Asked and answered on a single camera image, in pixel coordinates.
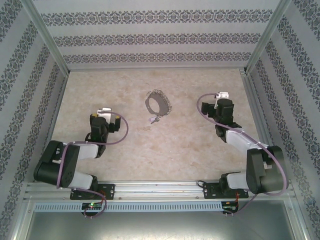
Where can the grey metal sheet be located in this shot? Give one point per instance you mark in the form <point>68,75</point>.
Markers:
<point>162,227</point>

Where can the controller board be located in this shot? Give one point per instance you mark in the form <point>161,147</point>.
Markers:
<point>230,208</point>
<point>91,205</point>

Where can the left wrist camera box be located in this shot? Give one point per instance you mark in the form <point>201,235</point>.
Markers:
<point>105,113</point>

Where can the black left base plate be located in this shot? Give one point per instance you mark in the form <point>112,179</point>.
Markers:
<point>110,191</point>

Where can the aluminium frame post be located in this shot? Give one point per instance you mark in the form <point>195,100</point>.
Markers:
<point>47,37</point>
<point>268,37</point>

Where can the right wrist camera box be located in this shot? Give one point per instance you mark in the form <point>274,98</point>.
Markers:
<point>222,95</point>

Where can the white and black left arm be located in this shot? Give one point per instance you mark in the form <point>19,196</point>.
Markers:
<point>87,151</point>

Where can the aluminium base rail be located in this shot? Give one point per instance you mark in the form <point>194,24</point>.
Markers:
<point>162,190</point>

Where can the left controller board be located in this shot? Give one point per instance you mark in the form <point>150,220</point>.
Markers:
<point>91,205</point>

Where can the right controller board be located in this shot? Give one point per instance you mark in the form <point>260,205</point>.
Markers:
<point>230,208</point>

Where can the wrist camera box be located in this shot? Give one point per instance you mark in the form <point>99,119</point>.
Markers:
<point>222,95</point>
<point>105,113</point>

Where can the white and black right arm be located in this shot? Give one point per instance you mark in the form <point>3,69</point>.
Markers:
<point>235,140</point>

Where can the large metal keyring with rings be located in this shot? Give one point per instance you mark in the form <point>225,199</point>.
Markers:
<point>162,106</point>

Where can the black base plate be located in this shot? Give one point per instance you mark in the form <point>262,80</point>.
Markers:
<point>210,192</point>
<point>110,191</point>

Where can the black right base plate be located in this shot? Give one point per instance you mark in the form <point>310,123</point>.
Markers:
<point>210,192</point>

